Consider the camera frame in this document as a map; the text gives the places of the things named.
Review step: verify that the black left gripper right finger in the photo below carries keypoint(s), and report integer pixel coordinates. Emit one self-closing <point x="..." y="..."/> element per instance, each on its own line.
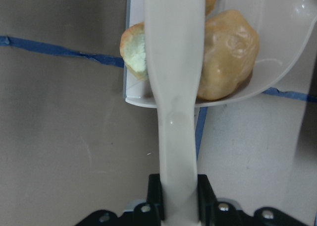
<point x="206" y="198"/>

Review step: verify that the bread piece with crust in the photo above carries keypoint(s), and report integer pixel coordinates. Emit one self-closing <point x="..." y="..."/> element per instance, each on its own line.
<point x="133" y="52"/>

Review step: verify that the brown potato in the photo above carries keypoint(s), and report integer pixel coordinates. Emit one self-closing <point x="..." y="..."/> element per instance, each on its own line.
<point x="230" y="51"/>

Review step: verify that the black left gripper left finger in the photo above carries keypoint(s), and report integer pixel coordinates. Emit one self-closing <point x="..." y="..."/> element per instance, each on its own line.
<point x="155" y="194"/>

